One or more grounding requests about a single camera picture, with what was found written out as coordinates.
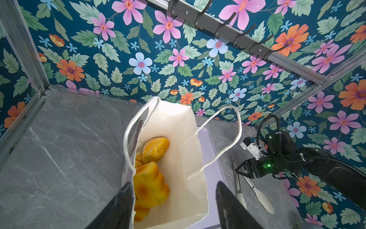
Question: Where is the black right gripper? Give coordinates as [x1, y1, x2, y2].
[235, 157, 275, 179]

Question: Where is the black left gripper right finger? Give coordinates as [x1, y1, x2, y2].
[215, 181, 263, 229]

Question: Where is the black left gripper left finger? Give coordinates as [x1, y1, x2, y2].
[86, 182, 134, 229]

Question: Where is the long segmented yellow bread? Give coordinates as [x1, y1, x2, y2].
[134, 199, 150, 222]

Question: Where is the yellow loaf bread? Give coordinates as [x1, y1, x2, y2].
[133, 162, 170, 208]

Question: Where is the round striped yellow bread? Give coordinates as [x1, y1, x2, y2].
[134, 152, 144, 169]

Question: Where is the printed white paper bag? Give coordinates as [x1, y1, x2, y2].
[120, 96, 243, 229]

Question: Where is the oval brown bread roll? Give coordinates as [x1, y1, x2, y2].
[142, 137, 170, 164]

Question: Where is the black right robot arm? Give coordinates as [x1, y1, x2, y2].
[235, 131, 366, 210]

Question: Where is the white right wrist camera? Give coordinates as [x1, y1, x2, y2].
[240, 137, 267, 160]

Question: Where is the black hook rail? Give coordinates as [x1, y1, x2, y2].
[167, 1, 290, 62]

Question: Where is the aluminium frame corner post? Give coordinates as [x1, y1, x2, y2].
[1, 1, 50, 94]

